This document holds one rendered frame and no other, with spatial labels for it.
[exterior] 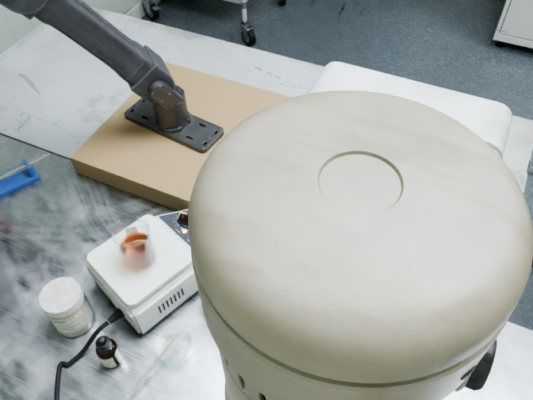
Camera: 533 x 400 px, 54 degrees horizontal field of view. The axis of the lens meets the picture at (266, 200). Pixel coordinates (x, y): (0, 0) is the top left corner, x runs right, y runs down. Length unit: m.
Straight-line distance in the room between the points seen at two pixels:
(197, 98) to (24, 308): 0.51
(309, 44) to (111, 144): 2.04
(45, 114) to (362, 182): 1.10
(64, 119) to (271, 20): 2.11
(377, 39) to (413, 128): 2.85
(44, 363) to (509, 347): 0.68
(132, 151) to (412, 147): 0.87
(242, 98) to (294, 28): 2.01
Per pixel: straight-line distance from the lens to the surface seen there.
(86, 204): 1.01
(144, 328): 0.81
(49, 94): 1.27
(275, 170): 0.15
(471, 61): 2.98
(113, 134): 1.06
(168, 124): 1.00
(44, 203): 1.04
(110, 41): 0.89
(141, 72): 0.92
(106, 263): 0.80
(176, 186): 0.93
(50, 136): 1.16
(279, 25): 3.09
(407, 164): 0.16
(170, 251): 0.79
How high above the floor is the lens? 1.63
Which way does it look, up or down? 50 degrees down
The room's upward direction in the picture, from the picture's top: 2 degrees counter-clockwise
